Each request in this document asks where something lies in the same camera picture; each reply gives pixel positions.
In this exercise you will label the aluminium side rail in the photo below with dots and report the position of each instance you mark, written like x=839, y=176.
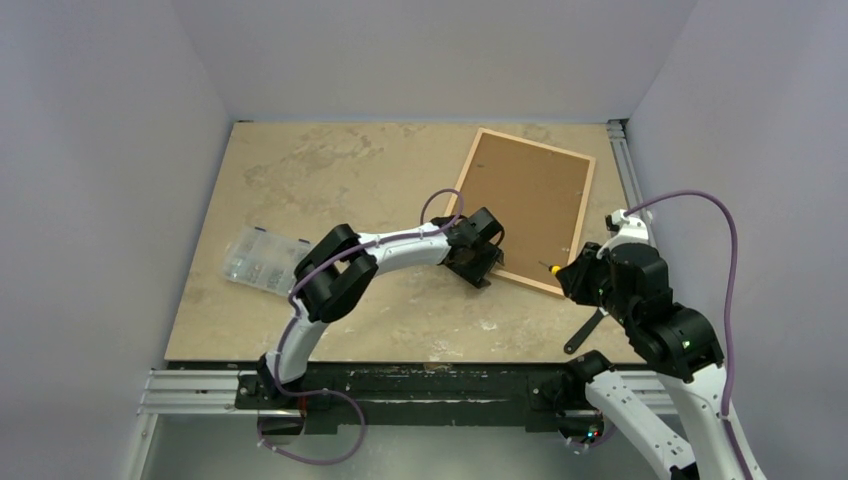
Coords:
x=624, y=162

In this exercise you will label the aluminium front rail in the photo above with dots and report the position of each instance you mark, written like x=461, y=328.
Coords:
x=211, y=392

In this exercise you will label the wooden picture frame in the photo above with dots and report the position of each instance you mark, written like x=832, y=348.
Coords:
x=538, y=193

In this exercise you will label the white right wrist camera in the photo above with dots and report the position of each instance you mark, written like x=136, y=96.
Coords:
x=624, y=229

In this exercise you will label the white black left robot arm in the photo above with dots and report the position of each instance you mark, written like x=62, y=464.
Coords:
x=332, y=278

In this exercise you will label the clear plastic screw box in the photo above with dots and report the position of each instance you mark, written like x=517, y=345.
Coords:
x=264, y=260

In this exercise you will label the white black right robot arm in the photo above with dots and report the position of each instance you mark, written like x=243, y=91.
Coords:
x=631, y=283

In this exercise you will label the yellow handled screwdriver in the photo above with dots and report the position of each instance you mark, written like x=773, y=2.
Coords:
x=552, y=268

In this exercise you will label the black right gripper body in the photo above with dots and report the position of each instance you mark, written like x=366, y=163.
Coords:
x=582, y=275

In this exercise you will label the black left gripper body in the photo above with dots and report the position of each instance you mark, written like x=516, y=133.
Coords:
x=478, y=265

